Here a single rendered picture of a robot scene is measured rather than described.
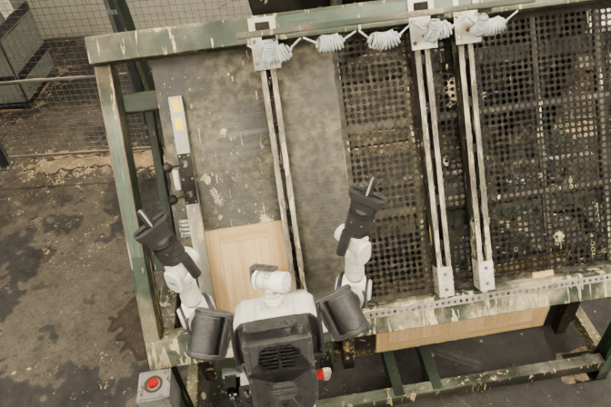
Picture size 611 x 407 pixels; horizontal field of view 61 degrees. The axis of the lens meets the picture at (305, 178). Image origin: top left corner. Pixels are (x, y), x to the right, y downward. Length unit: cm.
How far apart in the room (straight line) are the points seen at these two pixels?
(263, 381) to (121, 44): 126
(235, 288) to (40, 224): 257
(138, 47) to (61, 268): 234
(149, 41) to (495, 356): 243
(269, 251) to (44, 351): 192
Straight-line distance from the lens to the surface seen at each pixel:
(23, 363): 368
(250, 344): 154
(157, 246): 171
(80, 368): 349
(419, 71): 210
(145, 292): 220
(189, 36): 202
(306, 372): 161
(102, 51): 208
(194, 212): 209
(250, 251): 214
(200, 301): 196
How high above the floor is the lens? 271
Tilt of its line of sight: 40 degrees down
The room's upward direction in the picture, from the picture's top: 5 degrees counter-clockwise
